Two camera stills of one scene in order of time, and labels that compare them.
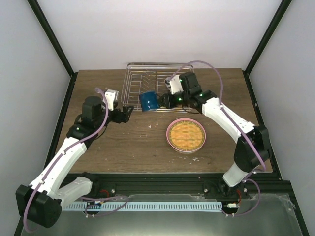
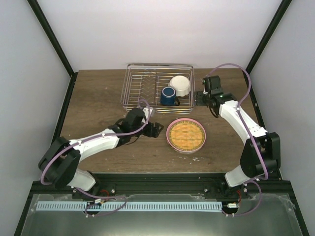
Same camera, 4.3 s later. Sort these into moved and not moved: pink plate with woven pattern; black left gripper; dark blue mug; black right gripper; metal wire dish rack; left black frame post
Moved: black left gripper; dark blue mug; black right gripper
Not moved: left black frame post; metal wire dish rack; pink plate with woven pattern
